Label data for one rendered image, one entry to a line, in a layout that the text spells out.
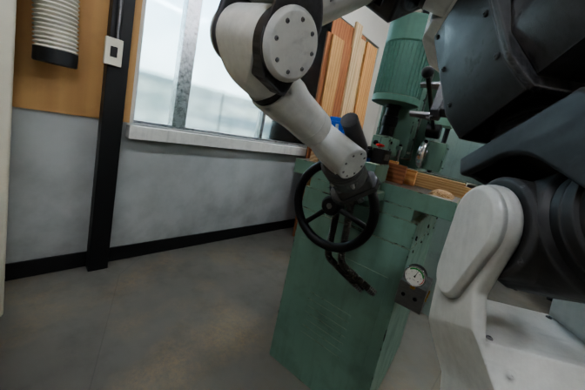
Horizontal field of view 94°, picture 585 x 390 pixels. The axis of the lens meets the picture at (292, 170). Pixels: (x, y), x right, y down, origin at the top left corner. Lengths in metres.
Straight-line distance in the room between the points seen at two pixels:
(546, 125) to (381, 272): 0.78
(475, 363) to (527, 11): 0.36
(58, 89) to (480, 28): 1.68
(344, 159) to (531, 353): 0.32
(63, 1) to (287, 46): 1.37
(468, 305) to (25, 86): 1.75
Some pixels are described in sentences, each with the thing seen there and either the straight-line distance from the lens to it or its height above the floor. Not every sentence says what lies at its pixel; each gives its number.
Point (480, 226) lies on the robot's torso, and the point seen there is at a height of 0.96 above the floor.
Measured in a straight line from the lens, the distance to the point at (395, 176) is 1.04.
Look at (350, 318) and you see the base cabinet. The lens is 1.15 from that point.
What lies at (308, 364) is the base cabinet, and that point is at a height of 0.10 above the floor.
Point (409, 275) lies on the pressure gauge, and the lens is 0.95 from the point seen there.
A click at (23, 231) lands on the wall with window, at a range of 1.92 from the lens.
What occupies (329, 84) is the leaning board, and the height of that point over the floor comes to 1.48.
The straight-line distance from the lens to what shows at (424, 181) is 1.10.
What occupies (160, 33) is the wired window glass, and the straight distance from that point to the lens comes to 1.98.
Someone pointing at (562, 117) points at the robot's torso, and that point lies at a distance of 0.34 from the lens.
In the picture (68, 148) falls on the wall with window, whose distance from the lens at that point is 1.81.
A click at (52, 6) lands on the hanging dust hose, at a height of 1.30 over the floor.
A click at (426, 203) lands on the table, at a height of 0.87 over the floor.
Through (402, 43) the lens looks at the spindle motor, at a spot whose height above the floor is 1.39.
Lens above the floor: 1.02
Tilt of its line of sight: 9 degrees down
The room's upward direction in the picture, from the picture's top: 12 degrees clockwise
